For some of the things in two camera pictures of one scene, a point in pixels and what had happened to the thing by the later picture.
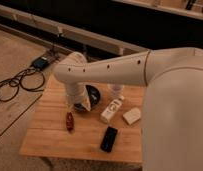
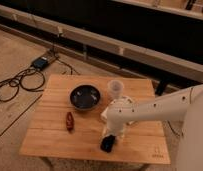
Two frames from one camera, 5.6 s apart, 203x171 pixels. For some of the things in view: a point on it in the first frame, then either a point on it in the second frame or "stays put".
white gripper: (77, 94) → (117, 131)
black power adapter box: (41, 63) stays put
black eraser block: (109, 139) stays put
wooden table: (111, 132) stays put
